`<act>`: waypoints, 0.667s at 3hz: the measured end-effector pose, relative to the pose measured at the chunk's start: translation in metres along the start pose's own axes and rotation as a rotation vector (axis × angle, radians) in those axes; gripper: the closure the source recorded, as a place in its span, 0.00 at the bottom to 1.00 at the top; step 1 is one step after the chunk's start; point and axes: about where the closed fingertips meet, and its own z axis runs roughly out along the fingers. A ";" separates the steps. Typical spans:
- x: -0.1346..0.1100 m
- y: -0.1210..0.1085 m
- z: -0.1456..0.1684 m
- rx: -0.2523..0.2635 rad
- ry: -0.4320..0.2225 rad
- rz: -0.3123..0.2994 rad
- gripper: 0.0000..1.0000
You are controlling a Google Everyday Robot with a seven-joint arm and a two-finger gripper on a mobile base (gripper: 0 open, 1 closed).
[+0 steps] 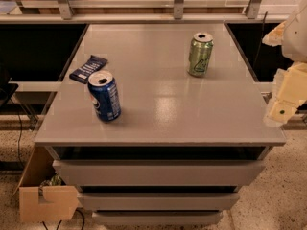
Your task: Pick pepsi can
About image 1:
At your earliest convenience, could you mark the blue pepsi can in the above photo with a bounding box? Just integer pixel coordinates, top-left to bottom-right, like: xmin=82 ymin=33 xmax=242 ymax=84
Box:
xmin=87 ymin=70 xmax=121 ymax=122

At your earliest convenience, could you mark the metal shelf frame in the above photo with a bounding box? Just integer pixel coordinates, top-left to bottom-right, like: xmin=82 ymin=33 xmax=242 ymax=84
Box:
xmin=1 ymin=0 xmax=301 ymax=24

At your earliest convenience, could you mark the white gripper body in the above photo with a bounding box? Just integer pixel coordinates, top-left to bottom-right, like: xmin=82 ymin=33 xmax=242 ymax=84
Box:
xmin=282 ymin=0 xmax=307 ymax=62

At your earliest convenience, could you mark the black cable on floor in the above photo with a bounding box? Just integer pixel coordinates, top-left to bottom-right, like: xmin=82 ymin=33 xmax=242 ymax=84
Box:
xmin=6 ymin=96 xmax=27 ymax=170

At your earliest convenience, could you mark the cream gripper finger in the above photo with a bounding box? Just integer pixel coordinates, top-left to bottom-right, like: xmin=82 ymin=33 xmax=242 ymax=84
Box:
xmin=262 ymin=21 xmax=286 ymax=47
xmin=263 ymin=62 xmax=307 ymax=127

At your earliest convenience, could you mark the cardboard box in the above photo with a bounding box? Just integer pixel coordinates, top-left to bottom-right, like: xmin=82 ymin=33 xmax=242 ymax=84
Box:
xmin=15 ymin=147 xmax=79 ymax=222

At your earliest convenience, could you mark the dark blue snack packet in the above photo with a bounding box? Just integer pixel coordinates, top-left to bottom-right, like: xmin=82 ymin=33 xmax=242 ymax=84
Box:
xmin=69 ymin=55 xmax=107 ymax=84

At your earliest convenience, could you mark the grey drawer cabinet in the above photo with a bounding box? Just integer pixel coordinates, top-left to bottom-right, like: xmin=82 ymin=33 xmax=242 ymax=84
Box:
xmin=35 ymin=24 xmax=285 ymax=225

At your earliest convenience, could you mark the black cable at right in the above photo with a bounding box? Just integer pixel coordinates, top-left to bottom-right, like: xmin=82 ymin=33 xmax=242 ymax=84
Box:
xmin=252 ymin=11 xmax=269 ymax=74

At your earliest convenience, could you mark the green soda can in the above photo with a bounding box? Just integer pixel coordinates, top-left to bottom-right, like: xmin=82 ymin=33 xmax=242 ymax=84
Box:
xmin=188 ymin=32 xmax=213 ymax=77

